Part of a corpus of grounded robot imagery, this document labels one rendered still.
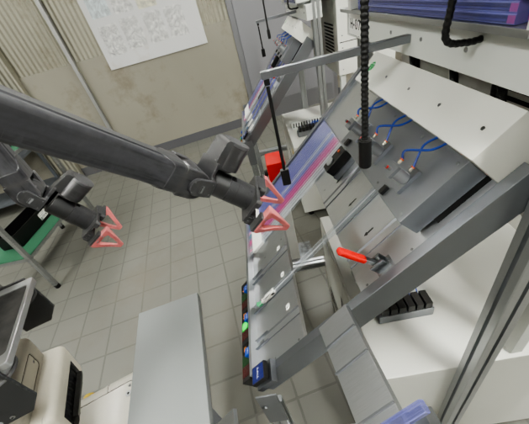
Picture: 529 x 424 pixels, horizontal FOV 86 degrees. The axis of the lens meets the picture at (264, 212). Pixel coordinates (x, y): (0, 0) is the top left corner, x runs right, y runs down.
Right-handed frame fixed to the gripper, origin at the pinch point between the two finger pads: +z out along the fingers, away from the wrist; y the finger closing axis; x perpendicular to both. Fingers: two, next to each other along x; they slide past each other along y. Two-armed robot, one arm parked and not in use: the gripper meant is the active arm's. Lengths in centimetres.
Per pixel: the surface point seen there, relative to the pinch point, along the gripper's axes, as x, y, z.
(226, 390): 109, 4, 41
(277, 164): 22, 77, 23
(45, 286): 220, 104, -69
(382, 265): -10.0, -18.7, 12.5
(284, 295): 20.6, -5.6, 13.9
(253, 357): 34.7, -16.7, 11.7
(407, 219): -19.4, -17.3, 9.3
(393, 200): -19.4, -12.4, 8.9
